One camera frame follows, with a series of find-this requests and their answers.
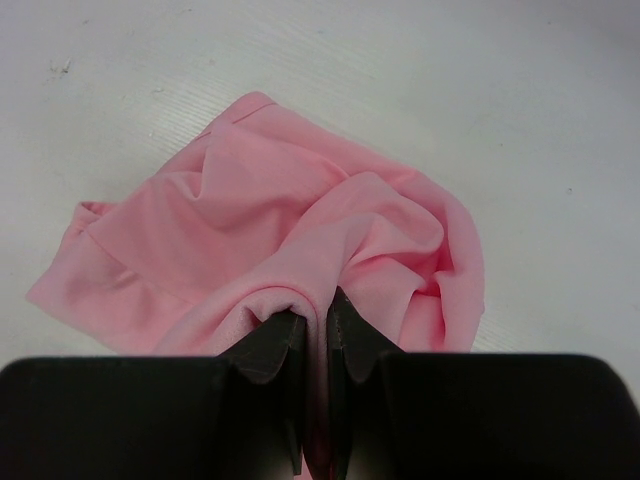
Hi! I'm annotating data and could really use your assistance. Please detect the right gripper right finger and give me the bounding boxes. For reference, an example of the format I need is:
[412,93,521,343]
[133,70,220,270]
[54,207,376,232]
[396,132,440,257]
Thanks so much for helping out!
[326,288,401,479]

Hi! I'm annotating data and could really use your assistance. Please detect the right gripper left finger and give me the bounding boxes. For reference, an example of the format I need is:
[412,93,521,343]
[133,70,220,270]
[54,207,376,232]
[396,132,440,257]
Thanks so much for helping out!
[215,311,306,475]

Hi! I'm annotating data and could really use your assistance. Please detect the pink t shirt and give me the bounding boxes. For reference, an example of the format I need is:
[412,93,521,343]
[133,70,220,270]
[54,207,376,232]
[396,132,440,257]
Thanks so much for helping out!
[27,92,484,479]

